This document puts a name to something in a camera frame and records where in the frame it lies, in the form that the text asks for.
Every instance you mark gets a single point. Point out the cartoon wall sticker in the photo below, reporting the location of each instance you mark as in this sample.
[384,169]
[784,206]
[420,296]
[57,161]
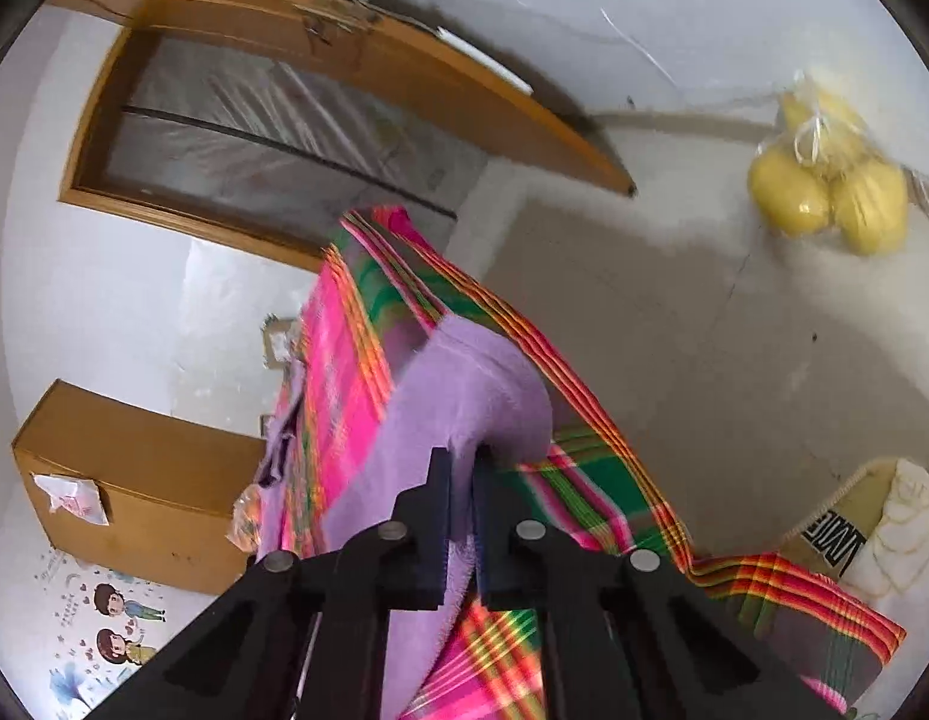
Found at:
[116,622]

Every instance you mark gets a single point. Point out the wooden door frame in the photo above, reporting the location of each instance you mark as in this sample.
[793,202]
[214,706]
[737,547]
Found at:
[97,187]

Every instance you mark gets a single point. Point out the cardboard box with black print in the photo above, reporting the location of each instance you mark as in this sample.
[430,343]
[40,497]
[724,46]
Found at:
[824,540]

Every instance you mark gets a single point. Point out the bag of oranges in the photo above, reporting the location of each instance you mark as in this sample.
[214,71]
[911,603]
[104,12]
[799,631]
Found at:
[247,521]

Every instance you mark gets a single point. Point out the paper sheet on wardrobe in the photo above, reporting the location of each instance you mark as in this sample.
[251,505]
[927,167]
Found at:
[71,499]

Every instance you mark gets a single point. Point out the purple fleece cloth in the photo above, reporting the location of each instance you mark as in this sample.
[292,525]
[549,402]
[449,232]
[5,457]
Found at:
[464,390]

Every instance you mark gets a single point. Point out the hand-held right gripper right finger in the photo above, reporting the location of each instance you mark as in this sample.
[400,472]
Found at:
[491,540]

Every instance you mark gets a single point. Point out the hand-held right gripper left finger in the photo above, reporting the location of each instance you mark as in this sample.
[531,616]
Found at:
[434,540]

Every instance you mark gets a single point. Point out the brown cardboard box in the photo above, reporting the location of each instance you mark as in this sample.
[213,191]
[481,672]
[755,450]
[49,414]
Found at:
[278,341]

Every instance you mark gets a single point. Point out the wooden wardrobe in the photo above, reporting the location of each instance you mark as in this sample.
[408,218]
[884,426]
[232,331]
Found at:
[157,480]

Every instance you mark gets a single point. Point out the bag of yellow fruit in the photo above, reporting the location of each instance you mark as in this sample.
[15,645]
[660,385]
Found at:
[824,195]

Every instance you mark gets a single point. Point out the white cloth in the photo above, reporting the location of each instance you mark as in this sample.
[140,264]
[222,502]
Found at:
[907,532]

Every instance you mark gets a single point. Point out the wooden door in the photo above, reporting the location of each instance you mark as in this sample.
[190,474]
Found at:
[404,67]

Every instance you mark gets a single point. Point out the pink green plaid blanket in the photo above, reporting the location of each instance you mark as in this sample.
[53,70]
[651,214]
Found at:
[344,360]

